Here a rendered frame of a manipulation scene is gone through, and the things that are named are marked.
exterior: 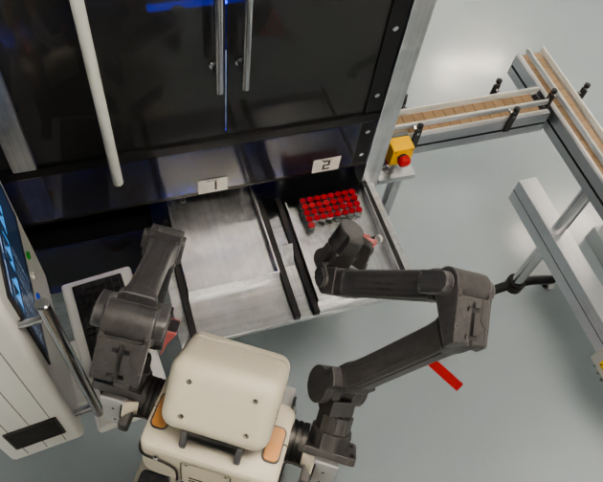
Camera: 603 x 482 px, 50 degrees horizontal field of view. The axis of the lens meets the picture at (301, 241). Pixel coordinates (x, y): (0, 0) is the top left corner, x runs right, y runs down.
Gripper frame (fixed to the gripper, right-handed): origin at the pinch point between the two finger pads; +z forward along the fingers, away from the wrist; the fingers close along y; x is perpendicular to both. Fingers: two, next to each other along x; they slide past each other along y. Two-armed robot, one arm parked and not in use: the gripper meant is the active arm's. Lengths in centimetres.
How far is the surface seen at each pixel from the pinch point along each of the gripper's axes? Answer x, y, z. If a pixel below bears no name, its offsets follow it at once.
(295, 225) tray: 19.4, 32.5, 17.2
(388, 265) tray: 19.1, 4.4, 28.3
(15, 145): 1, 67, -54
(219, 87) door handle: -25, 37, -25
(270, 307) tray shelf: 33.3, 18.6, -3.6
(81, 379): 33, 22, -62
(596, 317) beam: 31, -47, 101
